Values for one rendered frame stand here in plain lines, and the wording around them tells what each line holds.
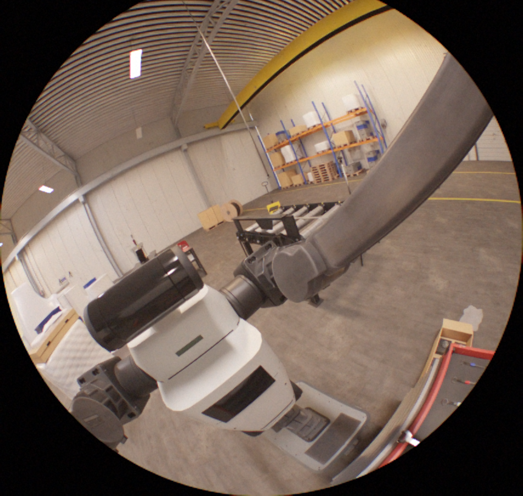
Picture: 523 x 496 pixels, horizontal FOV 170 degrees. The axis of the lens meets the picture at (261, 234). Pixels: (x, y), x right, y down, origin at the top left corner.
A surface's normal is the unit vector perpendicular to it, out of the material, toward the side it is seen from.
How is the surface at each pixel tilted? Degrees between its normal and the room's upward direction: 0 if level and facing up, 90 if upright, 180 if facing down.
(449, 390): 0
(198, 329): 90
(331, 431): 0
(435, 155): 78
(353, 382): 0
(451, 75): 73
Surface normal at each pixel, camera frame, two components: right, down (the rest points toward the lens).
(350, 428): -0.37, -0.87
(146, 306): 0.58, -0.06
